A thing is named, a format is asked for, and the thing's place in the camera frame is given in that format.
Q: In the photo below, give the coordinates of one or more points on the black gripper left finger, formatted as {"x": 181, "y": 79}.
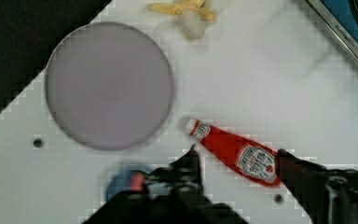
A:
{"x": 177, "y": 195}

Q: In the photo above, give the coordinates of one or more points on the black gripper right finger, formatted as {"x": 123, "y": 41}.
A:
{"x": 329, "y": 196}

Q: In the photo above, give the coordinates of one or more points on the black toaster oven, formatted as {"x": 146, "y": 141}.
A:
{"x": 340, "y": 17}

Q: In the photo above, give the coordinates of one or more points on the red toy fruit in bowl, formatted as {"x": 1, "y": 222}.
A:
{"x": 137, "y": 181}

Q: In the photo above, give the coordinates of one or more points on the small blue bowl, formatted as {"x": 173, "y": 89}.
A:
{"x": 121, "y": 181}

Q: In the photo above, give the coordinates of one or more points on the red ketchup bottle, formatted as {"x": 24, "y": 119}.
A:
{"x": 243, "y": 156}

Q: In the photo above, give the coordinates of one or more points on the round grey plate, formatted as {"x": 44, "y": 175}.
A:
{"x": 109, "y": 86}

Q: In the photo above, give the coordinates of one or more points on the peeled toy banana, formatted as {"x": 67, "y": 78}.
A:
{"x": 192, "y": 15}

